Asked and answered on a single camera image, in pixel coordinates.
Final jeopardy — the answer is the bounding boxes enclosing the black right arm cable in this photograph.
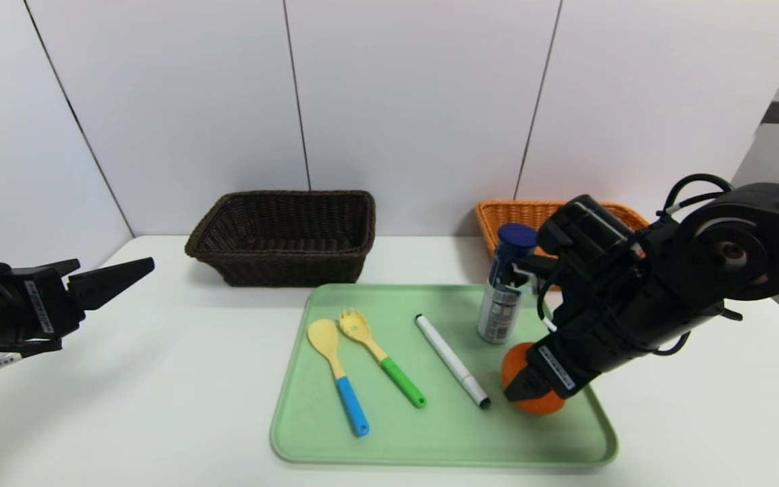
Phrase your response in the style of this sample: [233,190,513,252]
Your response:
[660,174,735,217]

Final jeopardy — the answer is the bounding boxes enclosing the orange fruit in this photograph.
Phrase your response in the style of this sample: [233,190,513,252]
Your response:
[501,342,566,415]

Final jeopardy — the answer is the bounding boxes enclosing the orange wicker basket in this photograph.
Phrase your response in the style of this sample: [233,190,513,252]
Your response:
[474,200,651,259]

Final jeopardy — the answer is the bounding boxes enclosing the white marker pen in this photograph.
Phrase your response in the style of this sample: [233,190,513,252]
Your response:
[415,314,492,409]

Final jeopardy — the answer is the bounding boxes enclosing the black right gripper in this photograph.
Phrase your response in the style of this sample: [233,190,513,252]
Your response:
[503,299,658,403]

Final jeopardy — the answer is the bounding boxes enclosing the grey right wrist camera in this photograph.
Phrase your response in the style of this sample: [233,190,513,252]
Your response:
[511,260,556,292]

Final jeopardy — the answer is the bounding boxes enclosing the light green plastic tray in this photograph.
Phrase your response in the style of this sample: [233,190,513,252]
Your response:
[270,283,618,467]

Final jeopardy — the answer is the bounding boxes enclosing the dark brown wicker basket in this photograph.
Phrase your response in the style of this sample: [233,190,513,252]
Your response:
[185,190,376,288]

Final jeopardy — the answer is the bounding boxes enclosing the blue capped spray can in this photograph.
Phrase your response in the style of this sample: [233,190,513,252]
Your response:
[477,224,539,344]

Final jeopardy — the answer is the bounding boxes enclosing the yellow fork green handle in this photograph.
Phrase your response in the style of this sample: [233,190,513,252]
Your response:
[339,309,427,409]

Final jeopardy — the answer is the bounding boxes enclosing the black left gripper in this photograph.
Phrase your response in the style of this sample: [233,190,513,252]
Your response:
[0,256,156,352]

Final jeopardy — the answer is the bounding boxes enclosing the yellow spoon blue handle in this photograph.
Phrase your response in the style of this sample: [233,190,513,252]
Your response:
[307,319,370,436]

